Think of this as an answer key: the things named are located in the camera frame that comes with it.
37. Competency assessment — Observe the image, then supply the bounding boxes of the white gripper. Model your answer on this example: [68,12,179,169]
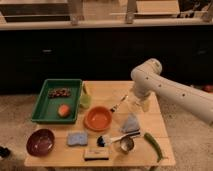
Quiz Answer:
[129,84,151,112]

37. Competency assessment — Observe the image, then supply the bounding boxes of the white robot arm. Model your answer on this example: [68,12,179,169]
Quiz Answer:
[131,58,213,126]

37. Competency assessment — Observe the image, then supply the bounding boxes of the orange bowl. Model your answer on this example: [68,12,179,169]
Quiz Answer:
[84,106,112,132]

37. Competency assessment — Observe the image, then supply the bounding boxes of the purple bowl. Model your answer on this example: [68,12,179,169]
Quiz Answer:
[26,129,55,157]

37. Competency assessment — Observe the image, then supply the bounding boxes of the grey folded cloth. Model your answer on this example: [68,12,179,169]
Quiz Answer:
[121,114,140,133]

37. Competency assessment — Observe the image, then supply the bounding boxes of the green chili pepper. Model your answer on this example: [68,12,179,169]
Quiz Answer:
[144,132,163,162]

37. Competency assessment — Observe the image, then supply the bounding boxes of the wooden table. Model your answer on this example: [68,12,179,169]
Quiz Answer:
[25,81,175,168]

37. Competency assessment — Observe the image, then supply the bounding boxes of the metal measuring cup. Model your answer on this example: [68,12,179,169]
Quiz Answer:
[120,136,134,153]

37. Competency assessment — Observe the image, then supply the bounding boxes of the green cup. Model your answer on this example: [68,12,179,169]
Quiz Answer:
[80,94,91,109]

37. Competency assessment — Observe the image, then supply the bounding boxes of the wooden eraser block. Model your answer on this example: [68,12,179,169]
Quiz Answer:
[84,148,109,161]

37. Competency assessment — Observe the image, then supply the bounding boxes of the orange fruit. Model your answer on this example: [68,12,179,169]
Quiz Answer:
[57,104,71,118]

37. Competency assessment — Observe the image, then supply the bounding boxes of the blue sponge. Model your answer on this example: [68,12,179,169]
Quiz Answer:
[67,132,88,146]

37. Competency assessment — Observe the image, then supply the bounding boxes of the green plastic tray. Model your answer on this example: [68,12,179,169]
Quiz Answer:
[31,79,82,124]

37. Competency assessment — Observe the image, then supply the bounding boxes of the brown granola bar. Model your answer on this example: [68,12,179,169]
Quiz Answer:
[48,88,71,98]

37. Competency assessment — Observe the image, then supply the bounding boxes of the black object on floor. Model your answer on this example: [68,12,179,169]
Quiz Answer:
[0,146,11,158]

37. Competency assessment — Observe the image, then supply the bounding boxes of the dish brush white handle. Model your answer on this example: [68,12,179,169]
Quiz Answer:
[97,131,140,147]

